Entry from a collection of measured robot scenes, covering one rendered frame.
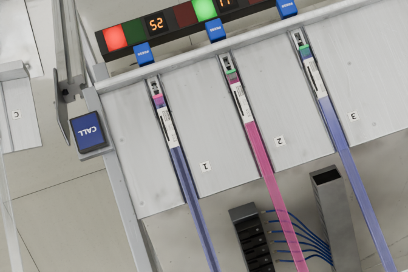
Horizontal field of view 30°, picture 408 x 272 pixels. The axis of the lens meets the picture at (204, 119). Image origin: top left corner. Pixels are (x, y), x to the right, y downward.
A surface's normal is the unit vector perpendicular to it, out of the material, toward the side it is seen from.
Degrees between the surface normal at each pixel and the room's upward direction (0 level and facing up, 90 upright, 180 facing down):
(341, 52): 47
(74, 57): 90
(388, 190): 0
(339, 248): 0
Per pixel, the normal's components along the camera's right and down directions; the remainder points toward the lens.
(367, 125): -0.05, -0.25
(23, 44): 0.20, 0.50
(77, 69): -0.25, -0.80
